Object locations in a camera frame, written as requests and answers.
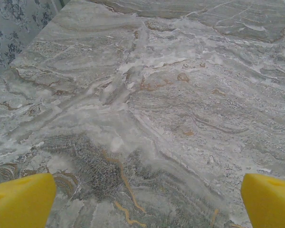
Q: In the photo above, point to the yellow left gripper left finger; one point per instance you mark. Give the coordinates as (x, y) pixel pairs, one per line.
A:
(21, 202)

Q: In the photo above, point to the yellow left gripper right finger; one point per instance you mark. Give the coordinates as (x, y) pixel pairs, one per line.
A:
(270, 204)

